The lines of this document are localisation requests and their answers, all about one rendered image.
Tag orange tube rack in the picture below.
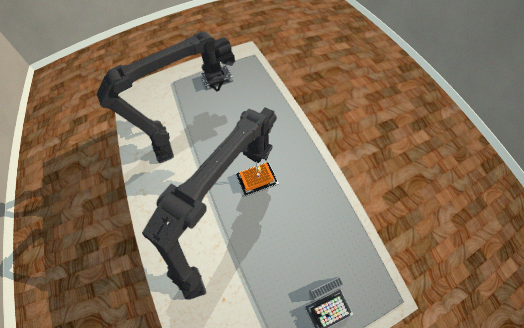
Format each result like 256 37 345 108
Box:
240 163 274 191

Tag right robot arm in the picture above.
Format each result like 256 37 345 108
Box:
142 108 277 300

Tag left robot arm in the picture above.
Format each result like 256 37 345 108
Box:
96 31 235 162

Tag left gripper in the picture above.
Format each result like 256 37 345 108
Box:
201 60 224 92

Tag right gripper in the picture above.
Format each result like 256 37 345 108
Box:
242 142 273 163

